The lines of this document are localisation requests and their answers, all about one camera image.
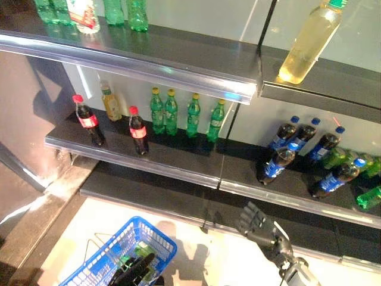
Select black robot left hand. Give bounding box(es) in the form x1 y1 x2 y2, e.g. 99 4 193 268
110 252 166 286

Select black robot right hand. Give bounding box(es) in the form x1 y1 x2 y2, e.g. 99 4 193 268
237 201 295 271

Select blue plastic shopping basket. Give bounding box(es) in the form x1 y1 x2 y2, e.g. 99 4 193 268
58 216 179 286

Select metal wire basket handle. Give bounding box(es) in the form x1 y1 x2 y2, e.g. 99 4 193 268
85 232 120 269

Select large yellow drink bottle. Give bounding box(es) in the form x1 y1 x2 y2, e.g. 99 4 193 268
278 0 349 85

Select small cola bottle blue label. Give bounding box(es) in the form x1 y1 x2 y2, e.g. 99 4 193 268
306 126 346 163
309 157 367 200
256 142 301 185
287 117 321 150
267 115 300 151

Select dark metal shelf board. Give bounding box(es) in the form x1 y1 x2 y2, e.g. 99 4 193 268
0 16 263 105
44 111 223 190
218 142 381 230
257 44 381 125

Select black base shelf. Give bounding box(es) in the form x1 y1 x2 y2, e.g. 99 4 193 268
79 162 381 273

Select dark reflective floor plinth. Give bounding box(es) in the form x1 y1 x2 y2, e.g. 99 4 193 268
0 157 99 269

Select cola bottle red cap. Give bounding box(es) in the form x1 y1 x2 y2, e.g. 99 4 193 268
72 94 105 147
128 105 149 156

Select yellow tea bottle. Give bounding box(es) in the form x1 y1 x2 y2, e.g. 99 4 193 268
99 80 123 122

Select black shelf upright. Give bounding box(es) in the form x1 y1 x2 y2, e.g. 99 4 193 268
256 0 279 90

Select clear bottle red label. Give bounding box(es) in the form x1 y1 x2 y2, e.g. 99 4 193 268
65 0 101 34

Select grey metal side post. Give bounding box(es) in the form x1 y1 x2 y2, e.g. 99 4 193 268
0 142 48 193

